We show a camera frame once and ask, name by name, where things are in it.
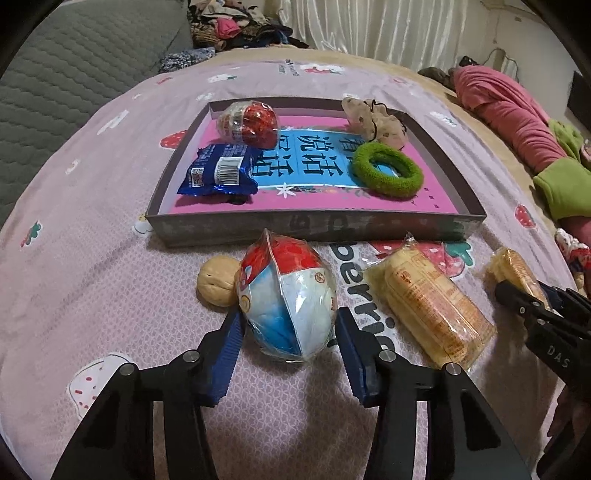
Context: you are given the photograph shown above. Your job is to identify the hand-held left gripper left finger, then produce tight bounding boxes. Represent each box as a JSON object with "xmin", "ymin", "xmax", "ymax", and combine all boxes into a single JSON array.
[{"xmin": 51, "ymin": 311, "xmax": 245, "ymax": 480}]

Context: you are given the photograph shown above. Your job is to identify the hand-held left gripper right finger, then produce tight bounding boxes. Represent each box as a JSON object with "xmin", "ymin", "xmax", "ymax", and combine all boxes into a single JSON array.
[{"xmin": 335, "ymin": 308, "xmax": 532, "ymax": 480}]

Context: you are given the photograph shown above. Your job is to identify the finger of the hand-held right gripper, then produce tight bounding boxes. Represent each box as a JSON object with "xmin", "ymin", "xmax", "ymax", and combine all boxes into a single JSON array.
[
  {"xmin": 538, "ymin": 282, "xmax": 591, "ymax": 319},
  {"xmin": 495, "ymin": 281, "xmax": 561, "ymax": 326}
]

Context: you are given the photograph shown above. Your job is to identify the small yellow biscuit packet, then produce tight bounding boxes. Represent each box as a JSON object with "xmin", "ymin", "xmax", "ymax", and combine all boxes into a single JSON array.
[{"xmin": 485, "ymin": 248, "xmax": 555, "ymax": 315}]

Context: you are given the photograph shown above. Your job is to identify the blue-red egg toy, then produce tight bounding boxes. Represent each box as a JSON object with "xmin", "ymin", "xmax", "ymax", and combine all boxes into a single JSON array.
[{"xmin": 235, "ymin": 229, "xmax": 340, "ymax": 363}]

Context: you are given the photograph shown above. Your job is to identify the shallow grey cardboard tray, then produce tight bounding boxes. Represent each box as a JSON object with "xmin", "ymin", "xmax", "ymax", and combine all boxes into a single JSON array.
[{"xmin": 144, "ymin": 97, "xmax": 488, "ymax": 249}]

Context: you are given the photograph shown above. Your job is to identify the green hair tie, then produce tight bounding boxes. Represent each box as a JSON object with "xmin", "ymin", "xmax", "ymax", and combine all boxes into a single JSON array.
[{"xmin": 348, "ymin": 142, "xmax": 424, "ymax": 200}]

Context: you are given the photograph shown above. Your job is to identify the blue snack packet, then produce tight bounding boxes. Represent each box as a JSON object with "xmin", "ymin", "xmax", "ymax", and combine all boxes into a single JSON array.
[{"xmin": 177, "ymin": 143, "xmax": 259, "ymax": 199}]

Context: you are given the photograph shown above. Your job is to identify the person's right hand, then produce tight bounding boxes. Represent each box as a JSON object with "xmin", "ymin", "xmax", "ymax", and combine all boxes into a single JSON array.
[{"xmin": 549, "ymin": 385, "xmax": 591, "ymax": 444}]

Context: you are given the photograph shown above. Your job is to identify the red white printed cloth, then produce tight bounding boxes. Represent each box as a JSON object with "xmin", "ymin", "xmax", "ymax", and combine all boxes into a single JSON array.
[{"xmin": 554, "ymin": 228, "xmax": 591, "ymax": 296}]

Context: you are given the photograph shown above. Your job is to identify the walnut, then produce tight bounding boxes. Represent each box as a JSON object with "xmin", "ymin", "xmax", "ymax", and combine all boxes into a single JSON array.
[{"xmin": 197, "ymin": 257, "xmax": 241, "ymax": 306}]

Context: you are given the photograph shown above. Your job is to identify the large yellow biscuit packet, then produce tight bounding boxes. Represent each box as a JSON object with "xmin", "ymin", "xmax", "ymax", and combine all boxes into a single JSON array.
[{"xmin": 365, "ymin": 235, "xmax": 497, "ymax": 372}]

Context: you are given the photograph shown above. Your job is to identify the green fleece garment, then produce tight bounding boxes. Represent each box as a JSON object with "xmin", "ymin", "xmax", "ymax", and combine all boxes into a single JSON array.
[{"xmin": 533, "ymin": 119, "xmax": 591, "ymax": 221}]

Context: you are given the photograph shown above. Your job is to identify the pink blanket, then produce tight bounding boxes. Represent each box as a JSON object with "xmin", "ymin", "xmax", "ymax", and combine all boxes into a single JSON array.
[{"xmin": 450, "ymin": 65, "xmax": 591, "ymax": 232}]

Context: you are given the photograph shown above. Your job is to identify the pink book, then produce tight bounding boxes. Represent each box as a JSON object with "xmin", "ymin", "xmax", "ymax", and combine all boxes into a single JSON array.
[{"xmin": 175, "ymin": 115, "xmax": 460, "ymax": 215}]

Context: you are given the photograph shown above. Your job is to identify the beige dotted scrunchie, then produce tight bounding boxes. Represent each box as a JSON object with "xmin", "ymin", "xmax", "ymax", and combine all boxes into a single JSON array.
[{"xmin": 341, "ymin": 97, "xmax": 409, "ymax": 151}]

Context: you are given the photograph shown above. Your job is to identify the white curved tube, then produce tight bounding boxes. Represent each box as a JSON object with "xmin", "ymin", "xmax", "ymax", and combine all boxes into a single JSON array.
[{"xmin": 489, "ymin": 46, "xmax": 522, "ymax": 84}]

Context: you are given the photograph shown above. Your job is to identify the red toy egg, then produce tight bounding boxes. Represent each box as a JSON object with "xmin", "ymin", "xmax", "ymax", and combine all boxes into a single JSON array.
[{"xmin": 217, "ymin": 100, "xmax": 280, "ymax": 149}]

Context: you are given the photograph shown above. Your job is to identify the brown cloth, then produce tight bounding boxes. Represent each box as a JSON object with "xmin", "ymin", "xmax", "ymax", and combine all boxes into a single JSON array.
[{"xmin": 418, "ymin": 55, "xmax": 462, "ymax": 88}]

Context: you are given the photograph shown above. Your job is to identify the blue floral cloth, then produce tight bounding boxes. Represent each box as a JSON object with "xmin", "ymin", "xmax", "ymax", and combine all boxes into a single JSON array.
[{"xmin": 159, "ymin": 46, "xmax": 218, "ymax": 73}]

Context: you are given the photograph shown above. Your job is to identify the white satin curtain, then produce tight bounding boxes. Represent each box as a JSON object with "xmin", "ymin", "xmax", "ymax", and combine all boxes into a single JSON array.
[{"xmin": 277, "ymin": 0, "xmax": 462, "ymax": 70}]

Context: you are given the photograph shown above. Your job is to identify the grey quilted cover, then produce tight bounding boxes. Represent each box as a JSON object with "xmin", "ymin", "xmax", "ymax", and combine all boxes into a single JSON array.
[{"xmin": 0, "ymin": 0, "xmax": 195, "ymax": 222}]

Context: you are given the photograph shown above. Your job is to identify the pile of clothes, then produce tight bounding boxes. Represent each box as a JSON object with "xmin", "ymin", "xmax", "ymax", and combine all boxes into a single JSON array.
[{"xmin": 187, "ymin": 0, "xmax": 310, "ymax": 49}]

